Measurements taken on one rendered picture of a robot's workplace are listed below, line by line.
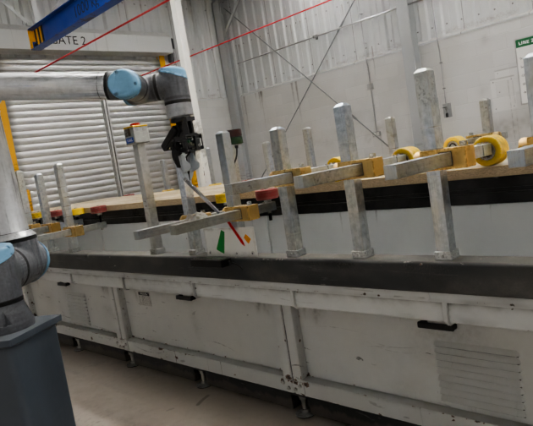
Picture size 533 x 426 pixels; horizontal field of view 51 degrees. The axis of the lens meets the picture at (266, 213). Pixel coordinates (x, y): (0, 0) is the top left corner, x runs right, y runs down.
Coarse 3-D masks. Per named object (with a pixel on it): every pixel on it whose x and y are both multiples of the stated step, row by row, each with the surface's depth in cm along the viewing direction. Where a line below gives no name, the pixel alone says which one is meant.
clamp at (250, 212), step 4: (256, 204) 183; (224, 208) 188; (228, 208) 186; (232, 208) 185; (236, 208) 183; (240, 208) 182; (244, 208) 181; (248, 208) 180; (252, 208) 181; (256, 208) 183; (244, 212) 181; (248, 212) 180; (252, 212) 181; (256, 212) 183; (244, 216) 182; (248, 216) 180; (252, 216) 181; (256, 216) 182; (236, 220) 184; (240, 220) 183; (244, 220) 182; (248, 220) 180
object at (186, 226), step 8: (264, 208) 190; (272, 208) 193; (208, 216) 174; (216, 216) 175; (224, 216) 177; (232, 216) 180; (240, 216) 182; (176, 224) 166; (184, 224) 166; (192, 224) 168; (200, 224) 170; (208, 224) 172; (216, 224) 175; (176, 232) 164; (184, 232) 166
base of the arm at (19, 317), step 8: (0, 304) 173; (8, 304) 174; (16, 304) 176; (24, 304) 180; (0, 312) 172; (8, 312) 174; (16, 312) 175; (24, 312) 178; (0, 320) 172; (8, 320) 173; (16, 320) 174; (24, 320) 176; (32, 320) 180; (0, 328) 171; (8, 328) 172; (16, 328) 174; (24, 328) 176
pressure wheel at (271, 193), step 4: (264, 188) 193; (268, 188) 195; (272, 188) 190; (276, 188) 191; (256, 192) 191; (260, 192) 190; (264, 192) 189; (268, 192) 189; (272, 192) 190; (276, 192) 191; (256, 196) 191; (260, 196) 190; (264, 196) 189; (268, 196) 189; (272, 196) 190; (276, 196) 191; (264, 200) 193; (268, 200) 192
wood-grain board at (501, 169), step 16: (384, 176) 172; (416, 176) 159; (448, 176) 152; (464, 176) 149; (480, 176) 146; (496, 176) 143; (160, 192) 365; (176, 192) 318; (208, 192) 254; (304, 192) 190; (112, 208) 282; (128, 208) 271
